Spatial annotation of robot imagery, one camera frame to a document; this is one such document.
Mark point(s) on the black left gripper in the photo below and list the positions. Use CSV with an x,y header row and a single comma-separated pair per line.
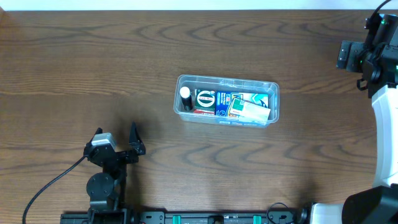
x,y
119,156

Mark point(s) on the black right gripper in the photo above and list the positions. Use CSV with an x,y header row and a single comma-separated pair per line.
x,y
347,55

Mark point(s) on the small black bottle white cap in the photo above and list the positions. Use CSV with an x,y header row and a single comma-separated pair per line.
x,y
186,98

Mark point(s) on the red orange packet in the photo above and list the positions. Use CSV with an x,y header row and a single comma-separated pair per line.
x,y
203,111

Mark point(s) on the dark green round-logo packet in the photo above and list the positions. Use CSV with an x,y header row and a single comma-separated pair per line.
x,y
205,100

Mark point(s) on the blue Kool Fever box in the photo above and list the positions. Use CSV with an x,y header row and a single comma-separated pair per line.
x,y
225,98

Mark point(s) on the white green medicine box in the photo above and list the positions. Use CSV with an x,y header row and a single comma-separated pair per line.
x,y
248,110

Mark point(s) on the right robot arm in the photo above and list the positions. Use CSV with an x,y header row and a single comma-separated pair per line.
x,y
376,60

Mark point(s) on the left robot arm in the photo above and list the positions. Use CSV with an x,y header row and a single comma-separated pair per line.
x,y
106,189

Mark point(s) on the clear plastic container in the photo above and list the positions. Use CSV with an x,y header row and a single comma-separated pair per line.
x,y
203,90

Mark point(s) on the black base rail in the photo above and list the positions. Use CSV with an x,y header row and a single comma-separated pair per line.
x,y
159,217

